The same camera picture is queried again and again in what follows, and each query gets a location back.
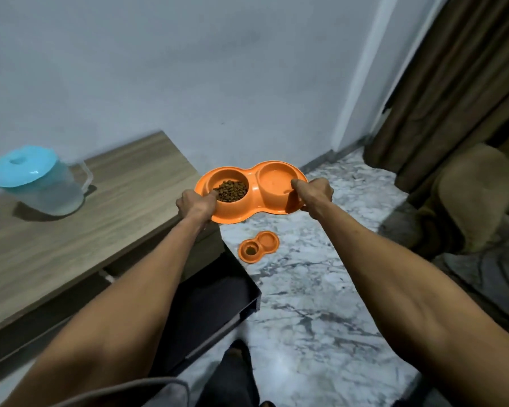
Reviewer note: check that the person's left hand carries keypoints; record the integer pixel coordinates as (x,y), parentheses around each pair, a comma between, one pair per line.
(195,206)

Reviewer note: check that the person's right hand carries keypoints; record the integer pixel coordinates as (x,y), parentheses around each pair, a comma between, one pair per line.
(316,194)

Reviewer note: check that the person's left thumb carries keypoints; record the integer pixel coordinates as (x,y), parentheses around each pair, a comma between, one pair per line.
(208,194)

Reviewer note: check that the person's right thumb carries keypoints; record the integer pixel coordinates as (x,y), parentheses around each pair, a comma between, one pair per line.
(299,184)

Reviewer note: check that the large orange double pet bowl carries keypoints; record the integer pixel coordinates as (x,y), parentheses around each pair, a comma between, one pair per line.
(254,194)

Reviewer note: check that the person's left forearm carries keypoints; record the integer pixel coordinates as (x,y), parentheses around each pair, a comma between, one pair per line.
(110,317)

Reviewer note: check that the person's right forearm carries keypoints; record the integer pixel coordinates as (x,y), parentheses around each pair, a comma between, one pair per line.
(411,305)

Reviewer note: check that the brown dry pet food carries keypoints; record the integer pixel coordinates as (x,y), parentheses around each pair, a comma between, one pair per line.
(232,190)

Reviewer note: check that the small orange double pet bowl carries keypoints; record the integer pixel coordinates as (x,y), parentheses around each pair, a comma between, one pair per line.
(258,246)

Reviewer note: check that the open dark drawer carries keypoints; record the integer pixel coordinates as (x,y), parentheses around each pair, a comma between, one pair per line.
(208,309)

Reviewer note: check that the wooden cabinet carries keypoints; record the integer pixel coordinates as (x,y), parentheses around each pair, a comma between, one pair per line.
(85,233)

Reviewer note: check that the clear jug with blue lid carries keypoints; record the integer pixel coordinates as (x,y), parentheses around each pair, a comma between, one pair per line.
(40,180)

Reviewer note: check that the tan plush cushion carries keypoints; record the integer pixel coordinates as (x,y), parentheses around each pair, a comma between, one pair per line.
(471,199)

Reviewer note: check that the brown curtain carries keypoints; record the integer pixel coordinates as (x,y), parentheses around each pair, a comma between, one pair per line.
(454,88)

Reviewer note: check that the person's dark trouser leg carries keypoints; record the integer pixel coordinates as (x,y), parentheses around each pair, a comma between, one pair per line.
(229,377)

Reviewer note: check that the grey shirt hem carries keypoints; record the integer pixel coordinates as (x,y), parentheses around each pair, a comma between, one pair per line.
(152,394)

